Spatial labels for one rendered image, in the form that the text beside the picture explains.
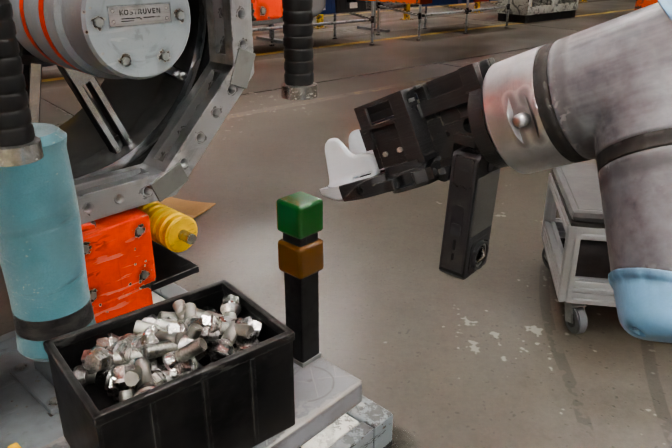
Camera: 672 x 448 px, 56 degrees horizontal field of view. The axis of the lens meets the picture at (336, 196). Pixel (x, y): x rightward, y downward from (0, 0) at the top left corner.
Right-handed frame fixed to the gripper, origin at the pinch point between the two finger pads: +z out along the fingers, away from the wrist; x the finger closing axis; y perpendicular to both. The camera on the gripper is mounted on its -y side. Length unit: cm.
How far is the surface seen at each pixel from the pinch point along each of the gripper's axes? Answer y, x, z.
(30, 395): -18, 10, 71
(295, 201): 0.3, -1.4, 7.4
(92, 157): 15, -3, 48
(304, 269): -7.3, -0.9, 9.2
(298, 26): 18.9, -10.0, 5.9
